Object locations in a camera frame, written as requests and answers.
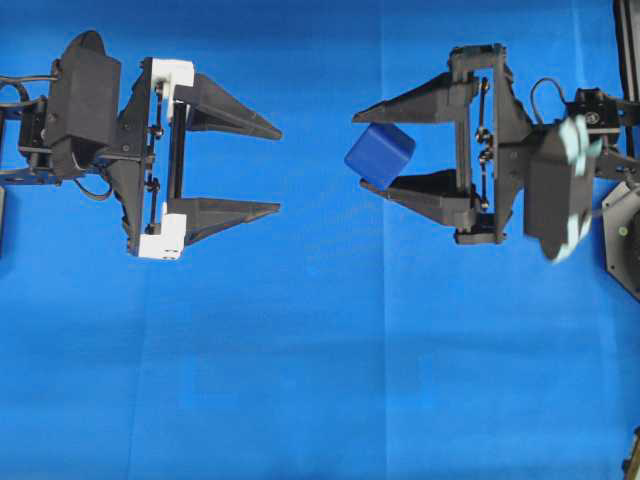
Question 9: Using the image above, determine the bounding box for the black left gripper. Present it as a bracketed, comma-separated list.
[107, 57, 282, 260]

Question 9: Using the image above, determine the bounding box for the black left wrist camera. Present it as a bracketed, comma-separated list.
[45, 30, 121, 180]

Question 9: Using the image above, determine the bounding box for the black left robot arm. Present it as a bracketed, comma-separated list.
[1, 47, 282, 260]

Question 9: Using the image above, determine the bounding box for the black table frame rail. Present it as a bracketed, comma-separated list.
[613, 0, 639, 102]

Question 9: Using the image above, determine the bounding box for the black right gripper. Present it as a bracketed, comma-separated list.
[352, 44, 533, 245]

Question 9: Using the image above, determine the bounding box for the blue table cloth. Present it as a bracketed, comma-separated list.
[1, 1, 639, 479]

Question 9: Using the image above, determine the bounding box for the blue block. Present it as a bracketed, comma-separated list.
[344, 123, 416, 190]

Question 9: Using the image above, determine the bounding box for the black cable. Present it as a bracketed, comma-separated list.
[528, 76, 569, 124]

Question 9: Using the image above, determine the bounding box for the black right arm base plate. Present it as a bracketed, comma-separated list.
[602, 182, 639, 300]

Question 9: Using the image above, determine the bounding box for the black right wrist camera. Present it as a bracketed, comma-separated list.
[524, 115, 602, 264]

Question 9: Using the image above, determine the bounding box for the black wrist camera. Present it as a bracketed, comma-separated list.
[45, 30, 121, 180]
[524, 115, 602, 264]

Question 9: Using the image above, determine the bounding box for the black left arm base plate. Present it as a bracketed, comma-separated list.
[0, 186, 8, 256]

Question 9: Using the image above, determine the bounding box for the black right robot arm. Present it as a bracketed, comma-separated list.
[345, 44, 639, 257]

